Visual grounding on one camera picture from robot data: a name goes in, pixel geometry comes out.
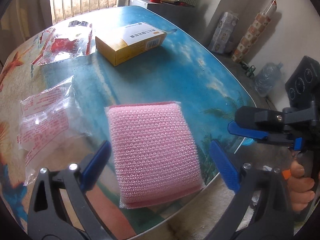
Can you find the pink scouring sponge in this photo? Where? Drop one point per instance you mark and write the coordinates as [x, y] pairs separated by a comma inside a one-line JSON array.
[[150, 150]]

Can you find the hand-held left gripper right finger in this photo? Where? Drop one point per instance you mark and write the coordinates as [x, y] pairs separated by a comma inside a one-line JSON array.
[[225, 167]]

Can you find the grey cabinet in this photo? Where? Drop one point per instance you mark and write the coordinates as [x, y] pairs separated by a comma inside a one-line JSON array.
[[140, 1]]

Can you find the red printed plastic wrapper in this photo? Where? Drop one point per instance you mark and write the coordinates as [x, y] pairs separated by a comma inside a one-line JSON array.
[[62, 45]]

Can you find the clear wrapper with red text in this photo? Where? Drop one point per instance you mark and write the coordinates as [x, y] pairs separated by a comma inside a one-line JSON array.
[[45, 120]]

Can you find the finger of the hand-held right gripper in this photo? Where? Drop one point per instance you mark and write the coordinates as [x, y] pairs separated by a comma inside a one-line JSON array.
[[260, 117], [247, 132]]

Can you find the metal window railing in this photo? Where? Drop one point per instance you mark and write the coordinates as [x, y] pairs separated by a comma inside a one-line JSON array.
[[75, 5]]

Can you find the blue mesh wastebasket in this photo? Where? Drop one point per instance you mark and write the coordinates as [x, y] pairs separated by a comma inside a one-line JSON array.
[[248, 142]]

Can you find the toilet paper pack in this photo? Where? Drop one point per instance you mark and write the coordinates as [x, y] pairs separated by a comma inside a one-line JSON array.
[[222, 32]]

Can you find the person's right hand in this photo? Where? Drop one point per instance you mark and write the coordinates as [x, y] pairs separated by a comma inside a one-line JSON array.
[[300, 190]]

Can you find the yellow medicine box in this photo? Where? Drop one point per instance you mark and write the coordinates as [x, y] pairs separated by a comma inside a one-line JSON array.
[[130, 47]]

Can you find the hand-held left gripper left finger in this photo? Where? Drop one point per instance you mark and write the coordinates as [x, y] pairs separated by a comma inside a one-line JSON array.
[[97, 162]]

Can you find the large clear water jug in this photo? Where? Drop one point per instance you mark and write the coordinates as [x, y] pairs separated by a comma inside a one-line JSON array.
[[268, 80]]

